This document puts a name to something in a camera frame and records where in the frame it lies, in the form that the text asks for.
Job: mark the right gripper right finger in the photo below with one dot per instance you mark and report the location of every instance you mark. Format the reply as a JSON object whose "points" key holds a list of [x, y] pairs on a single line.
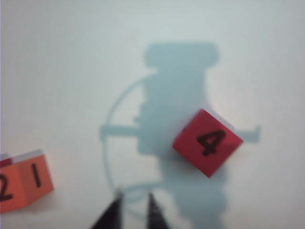
{"points": [[156, 214]]}

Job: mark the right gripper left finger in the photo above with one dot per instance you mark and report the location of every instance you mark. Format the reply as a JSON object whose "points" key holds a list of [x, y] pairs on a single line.
{"points": [[113, 212]]}

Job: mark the red foam cube with Y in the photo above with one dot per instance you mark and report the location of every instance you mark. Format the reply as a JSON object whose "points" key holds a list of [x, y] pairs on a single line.
{"points": [[207, 143]]}

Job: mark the orange foam cube with Q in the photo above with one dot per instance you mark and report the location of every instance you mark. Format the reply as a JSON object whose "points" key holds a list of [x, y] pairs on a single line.
{"points": [[26, 183]]}

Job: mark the red foam cube with tree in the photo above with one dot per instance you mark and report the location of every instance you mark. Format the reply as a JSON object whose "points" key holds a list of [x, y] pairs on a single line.
{"points": [[5, 162]]}

